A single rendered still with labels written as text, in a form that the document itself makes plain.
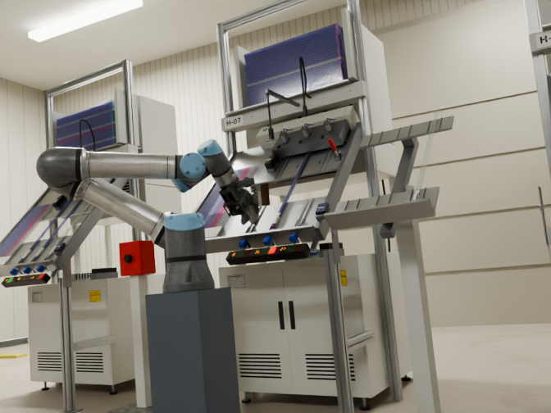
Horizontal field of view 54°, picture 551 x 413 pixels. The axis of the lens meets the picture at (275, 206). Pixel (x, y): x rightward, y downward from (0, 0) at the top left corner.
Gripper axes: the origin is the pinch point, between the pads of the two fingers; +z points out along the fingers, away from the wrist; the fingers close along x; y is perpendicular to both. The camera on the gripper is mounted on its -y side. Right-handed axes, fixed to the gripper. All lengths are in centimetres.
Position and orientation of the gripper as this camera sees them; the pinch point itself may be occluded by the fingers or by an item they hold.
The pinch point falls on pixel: (255, 220)
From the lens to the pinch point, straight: 194.4
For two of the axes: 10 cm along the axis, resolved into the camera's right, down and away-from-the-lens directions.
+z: 4.2, 7.6, 5.0
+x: 8.5, -1.4, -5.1
